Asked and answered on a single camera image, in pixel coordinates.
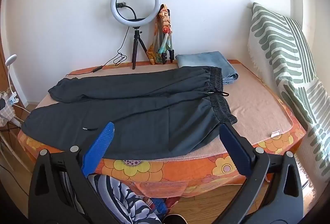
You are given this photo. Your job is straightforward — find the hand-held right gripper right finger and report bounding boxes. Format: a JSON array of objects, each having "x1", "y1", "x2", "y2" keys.
[{"x1": 213, "y1": 123, "x2": 305, "y2": 224}]

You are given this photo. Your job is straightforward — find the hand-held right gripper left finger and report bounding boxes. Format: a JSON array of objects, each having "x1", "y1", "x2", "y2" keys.
[{"x1": 28, "y1": 122, "x2": 116, "y2": 224}]

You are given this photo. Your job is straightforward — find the black pants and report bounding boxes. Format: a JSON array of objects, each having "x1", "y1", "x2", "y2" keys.
[{"x1": 21, "y1": 66, "x2": 238, "y2": 160}]

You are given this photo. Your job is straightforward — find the orange floral bed sheet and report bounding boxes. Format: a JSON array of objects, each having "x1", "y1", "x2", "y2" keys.
[{"x1": 18, "y1": 59, "x2": 307, "y2": 200}]

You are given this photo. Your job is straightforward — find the pink blanket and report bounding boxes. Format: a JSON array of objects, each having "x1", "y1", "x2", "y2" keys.
[{"x1": 36, "y1": 60, "x2": 299, "y2": 160}]

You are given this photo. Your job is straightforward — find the zebra print clothing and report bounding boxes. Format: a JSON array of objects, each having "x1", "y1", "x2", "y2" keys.
[{"x1": 62, "y1": 174, "x2": 163, "y2": 224}]

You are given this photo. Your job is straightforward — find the blue cloth piece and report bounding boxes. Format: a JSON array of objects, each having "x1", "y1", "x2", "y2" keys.
[{"x1": 152, "y1": 198, "x2": 167, "y2": 214}]

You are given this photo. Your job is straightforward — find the folded blue jeans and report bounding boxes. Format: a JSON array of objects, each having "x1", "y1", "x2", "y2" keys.
[{"x1": 175, "y1": 51, "x2": 239, "y2": 84}]

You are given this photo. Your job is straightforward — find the checkered cloth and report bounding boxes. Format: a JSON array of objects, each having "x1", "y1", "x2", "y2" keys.
[{"x1": 0, "y1": 90, "x2": 16, "y2": 127}]

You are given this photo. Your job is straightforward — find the folded tripod with colourful scarf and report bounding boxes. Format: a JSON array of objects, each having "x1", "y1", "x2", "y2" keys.
[{"x1": 146, "y1": 4, "x2": 173, "y2": 66}]

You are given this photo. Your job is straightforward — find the small black tripod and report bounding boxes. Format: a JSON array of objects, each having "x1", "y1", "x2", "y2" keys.
[{"x1": 131, "y1": 27, "x2": 149, "y2": 70}]

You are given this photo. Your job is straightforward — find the green striped white pillow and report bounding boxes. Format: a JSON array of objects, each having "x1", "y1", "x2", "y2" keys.
[{"x1": 247, "y1": 2, "x2": 330, "y2": 183}]

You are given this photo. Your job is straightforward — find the white clip lamp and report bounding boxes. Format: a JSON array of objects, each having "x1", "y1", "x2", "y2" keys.
[{"x1": 5, "y1": 55, "x2": 20, "y2": 106}]

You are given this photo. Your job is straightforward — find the black ring light cable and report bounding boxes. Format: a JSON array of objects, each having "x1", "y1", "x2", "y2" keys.
[{"x1": 66, "y1": 28, "x2": 129, "y2": 76}]

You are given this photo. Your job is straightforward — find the white lamp cable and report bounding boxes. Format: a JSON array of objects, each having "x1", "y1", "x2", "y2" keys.
[{"x1": 13, "y1": 104, "x2": 32, "y2": 114}]

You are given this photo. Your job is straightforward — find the white ring light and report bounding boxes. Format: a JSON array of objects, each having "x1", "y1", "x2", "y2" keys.
[{"x1": 111, "y1": 0, "x2": 161, "y2": 28}]

